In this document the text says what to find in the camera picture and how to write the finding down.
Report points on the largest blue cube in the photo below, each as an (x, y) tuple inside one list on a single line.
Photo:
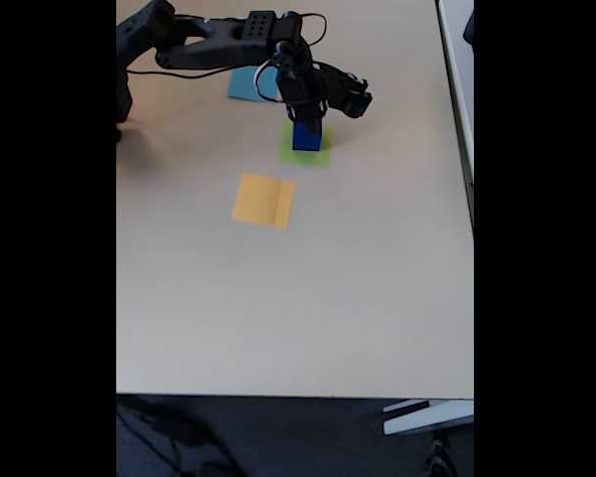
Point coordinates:
[(305, 143)]

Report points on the green paper square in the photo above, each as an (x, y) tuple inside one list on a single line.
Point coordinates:
[(323, 158)]

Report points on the blue paper square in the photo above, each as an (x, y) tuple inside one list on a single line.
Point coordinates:
[(238, 88)]

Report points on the orange paper square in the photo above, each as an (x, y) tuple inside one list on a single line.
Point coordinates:
[(258, 201)]

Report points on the dark blue object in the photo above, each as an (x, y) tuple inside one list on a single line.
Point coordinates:
[(469, 27)]

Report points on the white table foot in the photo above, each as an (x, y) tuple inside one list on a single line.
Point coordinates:
[(427, 420)]

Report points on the black camera box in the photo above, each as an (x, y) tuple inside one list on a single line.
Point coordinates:
[(350, 92)]

